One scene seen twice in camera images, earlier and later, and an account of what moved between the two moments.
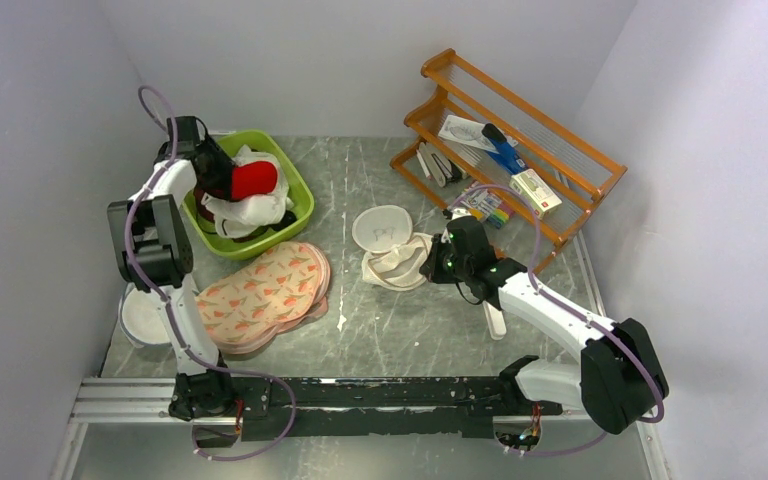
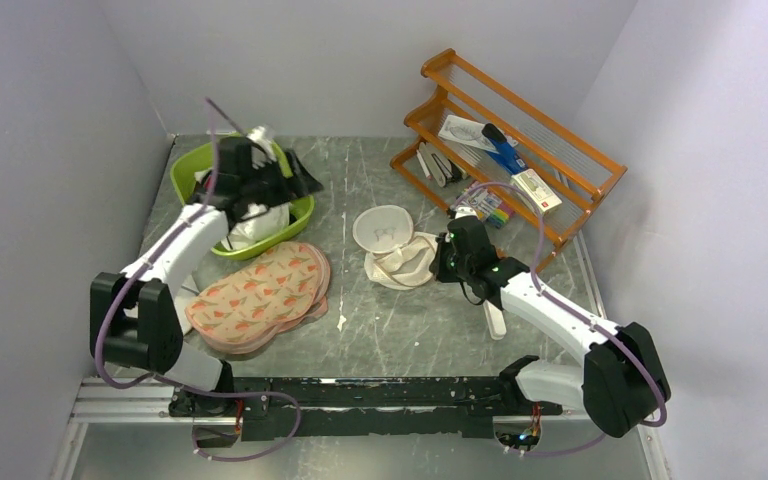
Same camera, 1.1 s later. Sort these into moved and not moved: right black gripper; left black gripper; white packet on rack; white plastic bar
Moved: left black gripper
Not moved: white packet on rack; right black gripper; white plastic bar
